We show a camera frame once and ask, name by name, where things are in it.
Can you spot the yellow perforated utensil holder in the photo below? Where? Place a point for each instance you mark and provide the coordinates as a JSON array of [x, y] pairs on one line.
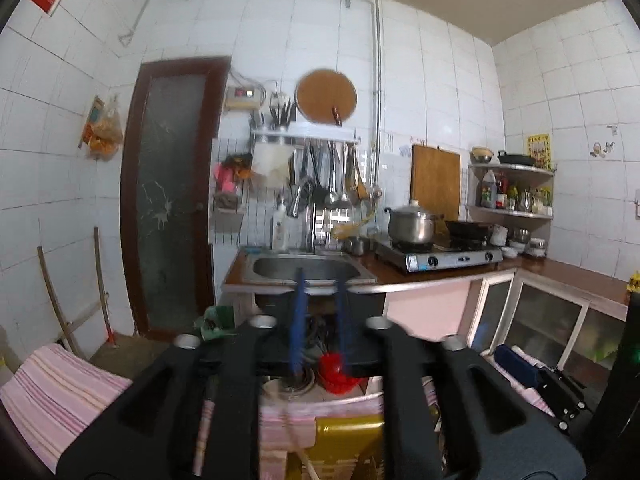
[[345, 445]]

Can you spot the steel cooking pot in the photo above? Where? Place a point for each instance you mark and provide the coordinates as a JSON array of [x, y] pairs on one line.
[[412, 227]]

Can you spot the small steel pot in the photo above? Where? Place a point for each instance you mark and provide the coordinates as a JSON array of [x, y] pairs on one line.
[[356, 246]]

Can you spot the short wooden stick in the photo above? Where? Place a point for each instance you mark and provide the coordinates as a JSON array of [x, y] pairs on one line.
[[55, 300]]

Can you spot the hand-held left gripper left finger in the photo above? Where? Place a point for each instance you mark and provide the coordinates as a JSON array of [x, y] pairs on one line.
[[298, 325]]

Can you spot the pink plastic item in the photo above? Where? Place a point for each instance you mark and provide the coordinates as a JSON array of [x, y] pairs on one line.
[[226, 179]]

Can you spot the steel gas stove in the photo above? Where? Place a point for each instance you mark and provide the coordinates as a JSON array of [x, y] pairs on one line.
[[440, 260]]

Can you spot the row of hanging kitchen utensils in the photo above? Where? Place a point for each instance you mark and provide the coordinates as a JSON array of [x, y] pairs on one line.
[[332, 175]]

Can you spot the steel wall rack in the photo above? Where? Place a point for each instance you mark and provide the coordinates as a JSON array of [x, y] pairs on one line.
[[305, 133]]

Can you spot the brown frosted glass door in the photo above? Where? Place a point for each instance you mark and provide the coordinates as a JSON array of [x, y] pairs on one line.
[[170, 185]]

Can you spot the white meter box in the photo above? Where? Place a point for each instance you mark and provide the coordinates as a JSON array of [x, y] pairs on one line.
[[241, 98]]

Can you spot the rectangular wooden cutting board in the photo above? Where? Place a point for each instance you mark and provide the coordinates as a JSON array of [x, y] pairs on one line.
[[435, 175]]

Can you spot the grey wall pipe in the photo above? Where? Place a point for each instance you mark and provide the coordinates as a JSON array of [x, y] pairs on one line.
[[376, 95]]

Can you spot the round wooden cutting board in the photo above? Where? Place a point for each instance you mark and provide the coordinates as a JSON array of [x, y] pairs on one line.
[[322, 95]]

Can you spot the steel sink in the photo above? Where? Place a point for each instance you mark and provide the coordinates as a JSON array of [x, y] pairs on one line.
[[280, 267]]

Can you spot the wooden chopstick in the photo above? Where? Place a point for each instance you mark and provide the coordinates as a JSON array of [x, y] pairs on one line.
[[307, 465]]

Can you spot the orange plastic bag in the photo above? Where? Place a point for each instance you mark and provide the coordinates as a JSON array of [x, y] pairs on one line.
[[107, 132]]

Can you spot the black pan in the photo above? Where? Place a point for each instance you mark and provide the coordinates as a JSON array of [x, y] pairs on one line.
[[517, 159]]

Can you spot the black wok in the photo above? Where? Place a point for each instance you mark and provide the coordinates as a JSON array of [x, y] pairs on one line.
[[467, 229]]

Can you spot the yellow wall poster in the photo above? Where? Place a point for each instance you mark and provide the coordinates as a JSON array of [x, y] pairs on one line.
[[538, 151]]

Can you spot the steel basin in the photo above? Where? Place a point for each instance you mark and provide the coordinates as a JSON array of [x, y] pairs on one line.
[[280, 387]]

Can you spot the steel faucet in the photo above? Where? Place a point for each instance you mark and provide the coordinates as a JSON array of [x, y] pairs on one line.
[[299, 195]]

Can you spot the white cloth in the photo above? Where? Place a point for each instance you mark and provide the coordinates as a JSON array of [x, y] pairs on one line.
[[272, 162]]

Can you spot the cooking oil bottle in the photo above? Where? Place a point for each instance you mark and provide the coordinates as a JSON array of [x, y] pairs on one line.
[[489, 191]]

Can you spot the pink striped tablecloth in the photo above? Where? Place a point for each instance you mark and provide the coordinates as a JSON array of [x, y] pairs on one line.
[[50, 400]]

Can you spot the glass door cabinet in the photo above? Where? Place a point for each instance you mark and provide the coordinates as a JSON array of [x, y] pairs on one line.
[[545, 320]]

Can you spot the steel bowl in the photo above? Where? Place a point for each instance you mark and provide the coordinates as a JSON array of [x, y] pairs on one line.
[[482, 155]]

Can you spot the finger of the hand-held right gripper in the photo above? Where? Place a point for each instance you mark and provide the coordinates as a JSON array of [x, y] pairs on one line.
[[515, 365]]

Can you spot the green plastic bag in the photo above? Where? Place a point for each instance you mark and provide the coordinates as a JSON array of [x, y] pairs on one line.
[[222, 315]]

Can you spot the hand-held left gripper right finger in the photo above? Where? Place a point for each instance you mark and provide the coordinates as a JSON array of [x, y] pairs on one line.
[[342, 325]]

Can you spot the white corner shelf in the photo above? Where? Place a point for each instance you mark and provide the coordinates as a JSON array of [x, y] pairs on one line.
[[515, 212]]

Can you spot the long wooden stick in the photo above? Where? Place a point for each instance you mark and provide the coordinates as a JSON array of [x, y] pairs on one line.
[[102, 285]]

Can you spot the white soap bottle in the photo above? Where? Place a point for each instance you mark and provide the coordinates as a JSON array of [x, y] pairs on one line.
[[280, 230]]

